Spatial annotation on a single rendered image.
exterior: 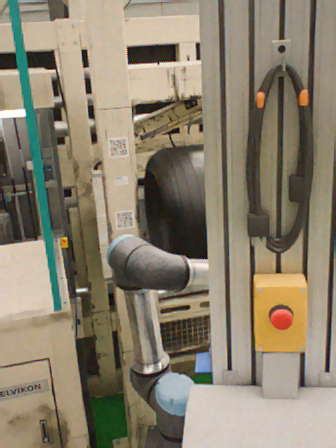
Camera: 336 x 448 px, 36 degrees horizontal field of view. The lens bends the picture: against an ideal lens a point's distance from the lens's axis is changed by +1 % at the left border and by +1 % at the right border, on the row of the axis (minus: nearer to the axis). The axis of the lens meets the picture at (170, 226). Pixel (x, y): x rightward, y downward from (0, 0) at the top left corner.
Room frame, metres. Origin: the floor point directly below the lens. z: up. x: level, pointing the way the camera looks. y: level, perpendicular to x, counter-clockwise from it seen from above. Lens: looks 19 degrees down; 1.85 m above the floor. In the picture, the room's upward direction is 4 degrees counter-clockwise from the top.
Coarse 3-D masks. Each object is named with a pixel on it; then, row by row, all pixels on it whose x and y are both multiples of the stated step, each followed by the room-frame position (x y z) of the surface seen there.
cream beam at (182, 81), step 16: (176, 64) 2.37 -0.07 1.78; (192, 64) 2.30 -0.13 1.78; (144, 80) 2.25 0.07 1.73; (160, 80) 2.27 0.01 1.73; (176, 80) 2.29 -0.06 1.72; (192, 80) 2.30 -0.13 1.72; (144, 96) 2.25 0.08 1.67; (160, 96) 2.27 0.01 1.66; (176, 96) 2.28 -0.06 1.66; (192, 96) 2.30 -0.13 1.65
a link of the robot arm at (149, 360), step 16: (128, 240) 1.33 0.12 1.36; (112, 256) 1.32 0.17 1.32; (128, 256) 1.26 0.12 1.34; (128, 288) 1.29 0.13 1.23; (128, 304) 1.32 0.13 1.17; (144, 304) 1.31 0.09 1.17; (128, 320) 1.34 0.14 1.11; (144, 320) 1.31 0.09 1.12; (144, 336) 1.31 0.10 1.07; (144, 352) 1.31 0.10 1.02; (160, 352) 1.33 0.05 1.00; (144, 368) 1.31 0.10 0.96; (160, 368) 1.31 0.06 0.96; (144, 384) 1.30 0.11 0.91
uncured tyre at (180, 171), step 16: (160, 160) 2.02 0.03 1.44; (176, 160) 1.97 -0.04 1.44; (192, 160) 1.98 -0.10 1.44; (160, 176) 1.95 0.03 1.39; (176, 176) 1.91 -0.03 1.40; (192, 176) 1.91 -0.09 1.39; (144, 192) 2.27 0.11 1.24; (160, 192) 1.94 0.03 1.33; (176, 192) 1.86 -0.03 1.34; (192, 192) 1.86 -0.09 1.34; (160, 208) 2.35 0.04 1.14; (176, 208) 1.84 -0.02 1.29; (192, 208) 1.83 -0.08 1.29; (160, 224) 2.33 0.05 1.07; (176, 224) 1.83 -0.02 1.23; (192, 224) 1.81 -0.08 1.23; (160, 240) 2.28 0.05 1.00; (176, 240) 1.82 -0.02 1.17; (192, 240) 1.81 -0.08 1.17; (192, 256) 1.82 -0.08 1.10
